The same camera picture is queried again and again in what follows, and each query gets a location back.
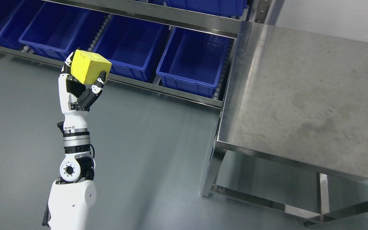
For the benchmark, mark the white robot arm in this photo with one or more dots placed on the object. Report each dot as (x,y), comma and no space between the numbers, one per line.
(73,193)

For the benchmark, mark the blue bin lower left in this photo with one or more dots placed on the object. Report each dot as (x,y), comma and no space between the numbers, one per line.
(57,30)

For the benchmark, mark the stainless steel table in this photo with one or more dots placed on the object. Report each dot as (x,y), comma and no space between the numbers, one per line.
(301,99)

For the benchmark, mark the blue bin far left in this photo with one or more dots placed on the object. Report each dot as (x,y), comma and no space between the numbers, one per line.
(15,16)

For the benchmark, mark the blue bin upper right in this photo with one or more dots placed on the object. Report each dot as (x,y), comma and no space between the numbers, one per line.
(225,8)

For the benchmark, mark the yellow foam block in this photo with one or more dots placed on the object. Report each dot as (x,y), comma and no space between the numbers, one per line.
(86,66)

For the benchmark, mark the steel shelf rack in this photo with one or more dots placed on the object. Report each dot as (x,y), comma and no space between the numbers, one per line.
(27,53)

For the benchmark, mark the blue bin lower right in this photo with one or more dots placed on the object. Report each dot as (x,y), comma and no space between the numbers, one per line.
(192,61)

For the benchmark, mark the blue bin lower middle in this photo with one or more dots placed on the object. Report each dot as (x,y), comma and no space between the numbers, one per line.
(133,46)

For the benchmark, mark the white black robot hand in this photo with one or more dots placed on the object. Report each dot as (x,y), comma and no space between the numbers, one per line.
(76,98)

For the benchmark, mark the blue bin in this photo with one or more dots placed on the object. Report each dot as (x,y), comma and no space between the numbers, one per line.
(15,16)
(192,61)
(225,8)
(133,46)
(57,30)

